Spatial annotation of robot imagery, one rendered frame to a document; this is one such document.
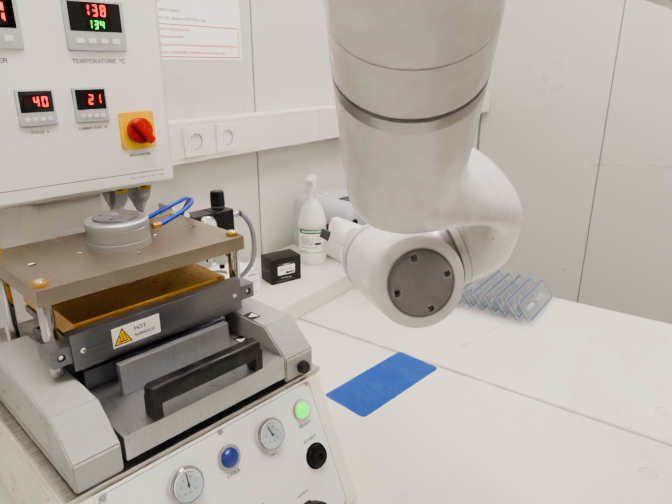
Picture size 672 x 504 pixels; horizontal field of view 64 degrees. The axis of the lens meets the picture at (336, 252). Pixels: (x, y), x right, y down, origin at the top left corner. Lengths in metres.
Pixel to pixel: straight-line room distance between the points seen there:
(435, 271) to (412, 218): 0.11
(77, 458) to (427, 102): 0.48
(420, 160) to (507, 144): 2.62
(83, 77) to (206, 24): 0.64
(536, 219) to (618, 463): 2.08
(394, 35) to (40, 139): 0.65
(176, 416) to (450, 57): 0.50
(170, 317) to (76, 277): 0.12
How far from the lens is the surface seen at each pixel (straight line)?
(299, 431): 0.76
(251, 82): 1.56
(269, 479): 0.74
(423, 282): 0.47
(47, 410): 0.64
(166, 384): 0.63
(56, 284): 0.65
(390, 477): 0.88
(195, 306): 0.72
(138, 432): 0.63
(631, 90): 2.79
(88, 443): 0.63
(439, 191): 0.36
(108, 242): 0.73
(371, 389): 1.06
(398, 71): 0.27
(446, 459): 0.92
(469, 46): 0.27
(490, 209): 0.43
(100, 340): 0.67
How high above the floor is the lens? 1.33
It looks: 19 degrees down
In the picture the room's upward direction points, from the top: straight up
